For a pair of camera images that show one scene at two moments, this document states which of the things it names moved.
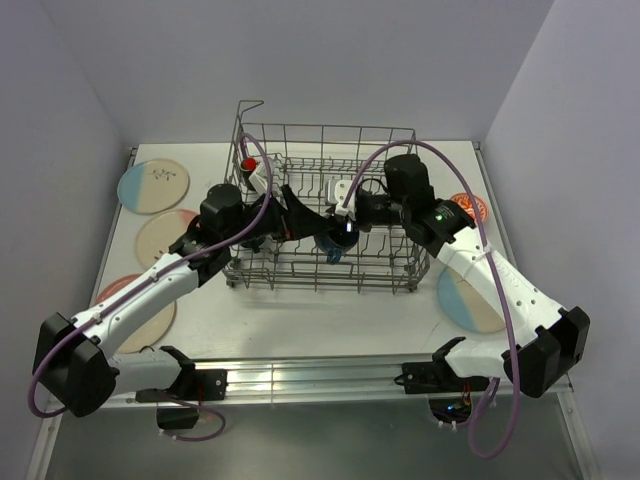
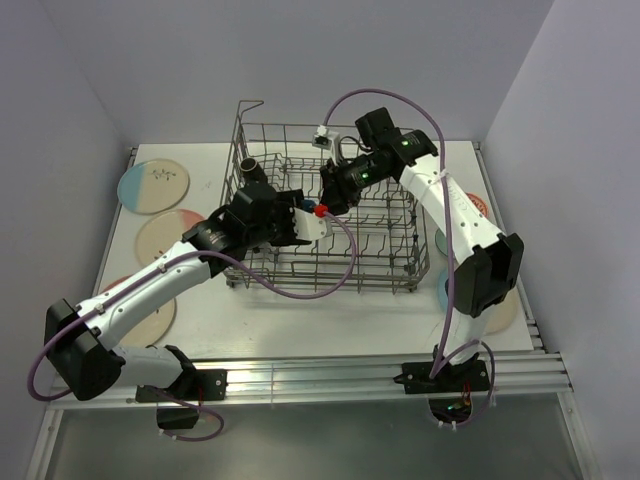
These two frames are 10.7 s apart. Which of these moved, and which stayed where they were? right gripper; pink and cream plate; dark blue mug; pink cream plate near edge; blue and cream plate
Moved: right gripper; dark blue mug
Stayed: pink cream plate near edge; pink and cream plate; blue and cream plate
